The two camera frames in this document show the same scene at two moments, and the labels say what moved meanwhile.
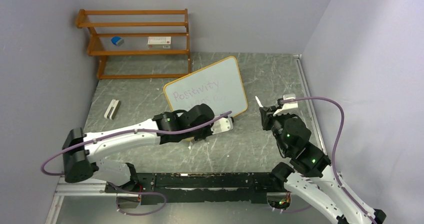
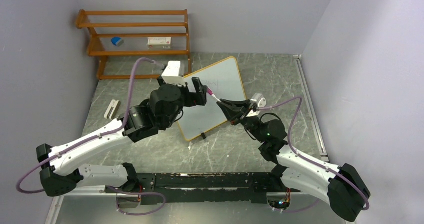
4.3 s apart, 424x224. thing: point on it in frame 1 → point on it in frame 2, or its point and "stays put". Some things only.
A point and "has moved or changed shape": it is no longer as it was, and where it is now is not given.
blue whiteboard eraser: (117, 40) stays put
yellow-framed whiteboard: (220, 85) stays put
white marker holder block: (112, 109) stays put
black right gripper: (267, 116) → (235, 114)
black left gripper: (208, 132) → (194, 98)
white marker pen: (258, 101) has moved or changed shape
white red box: (159, 42) stays put
